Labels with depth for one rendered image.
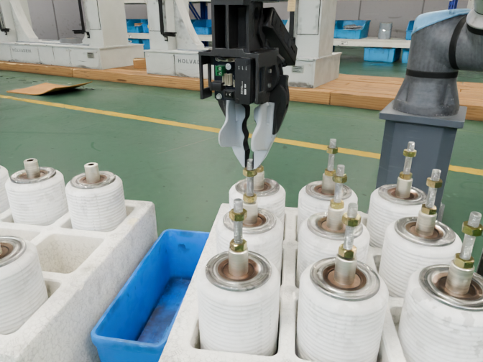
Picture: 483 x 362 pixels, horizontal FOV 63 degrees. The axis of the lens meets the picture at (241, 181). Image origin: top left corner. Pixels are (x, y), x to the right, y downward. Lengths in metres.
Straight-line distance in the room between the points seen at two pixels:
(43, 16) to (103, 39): 4.12
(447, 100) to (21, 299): 0.94
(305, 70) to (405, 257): 2.21
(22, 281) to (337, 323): 0.37
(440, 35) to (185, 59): 2.36
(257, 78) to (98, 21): 3.45
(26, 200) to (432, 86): 0.89
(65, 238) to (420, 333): 0.55
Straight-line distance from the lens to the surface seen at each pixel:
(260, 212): 0.57
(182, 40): 3.35
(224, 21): 0.46
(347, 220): 0.41
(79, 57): 3.99
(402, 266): 0.56
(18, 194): 0.77
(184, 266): 0.84
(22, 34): 4.91
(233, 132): 0.50
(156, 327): 0.77
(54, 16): 8.01
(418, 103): 1.03
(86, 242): 0.72
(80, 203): 0.71
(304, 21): 2.73
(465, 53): 1.00
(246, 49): 0.44
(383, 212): 0.66
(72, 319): 0.60
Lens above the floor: 0.52
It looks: 23 degrees down
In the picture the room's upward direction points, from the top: straight up
